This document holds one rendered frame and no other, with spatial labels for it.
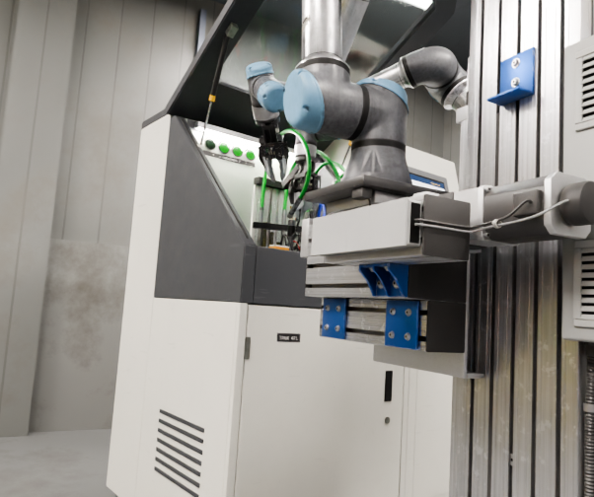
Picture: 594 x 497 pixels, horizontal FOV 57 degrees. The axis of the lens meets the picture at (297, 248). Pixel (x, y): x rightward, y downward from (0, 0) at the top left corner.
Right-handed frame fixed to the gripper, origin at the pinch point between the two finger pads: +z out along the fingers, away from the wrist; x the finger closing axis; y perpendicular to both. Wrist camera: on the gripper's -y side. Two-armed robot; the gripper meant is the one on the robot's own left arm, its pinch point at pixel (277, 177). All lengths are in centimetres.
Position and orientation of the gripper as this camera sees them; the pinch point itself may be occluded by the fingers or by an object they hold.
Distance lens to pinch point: 171.6
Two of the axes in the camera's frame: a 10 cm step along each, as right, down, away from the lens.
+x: 9.9, -1.5, -0.1
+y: 0.7, 5.4, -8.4
